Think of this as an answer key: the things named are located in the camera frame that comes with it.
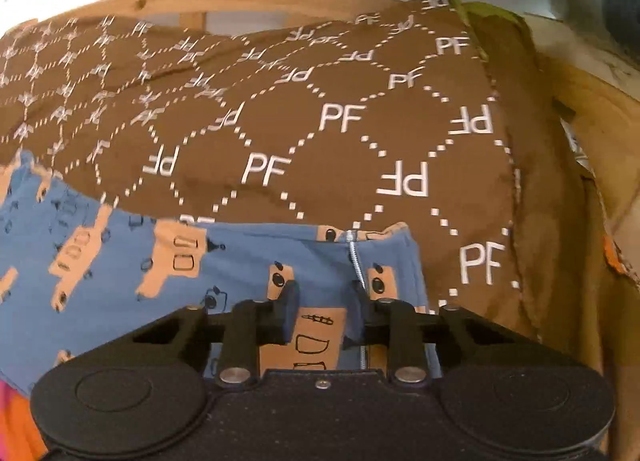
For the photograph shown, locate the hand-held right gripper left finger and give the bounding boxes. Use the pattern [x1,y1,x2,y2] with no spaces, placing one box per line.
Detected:
[131,280,301,388]

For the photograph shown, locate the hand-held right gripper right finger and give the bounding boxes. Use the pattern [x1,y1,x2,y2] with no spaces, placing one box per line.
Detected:
[345,285,513,387]

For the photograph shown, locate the blue printed pants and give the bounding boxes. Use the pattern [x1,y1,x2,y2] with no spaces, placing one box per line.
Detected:
[0,150,442,399]

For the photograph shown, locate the brown printed blanket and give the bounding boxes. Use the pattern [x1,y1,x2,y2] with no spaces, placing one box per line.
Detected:
[0,0,593,357]

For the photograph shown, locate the small orange object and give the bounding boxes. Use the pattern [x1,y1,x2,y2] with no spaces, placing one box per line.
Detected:
[602,235,628,278]

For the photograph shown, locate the orange cloth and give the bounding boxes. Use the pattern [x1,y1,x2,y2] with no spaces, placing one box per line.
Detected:
[0,380,53,461]

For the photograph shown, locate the wooden bed frame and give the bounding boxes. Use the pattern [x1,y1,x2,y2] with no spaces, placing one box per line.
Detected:
[0,0,453,38]

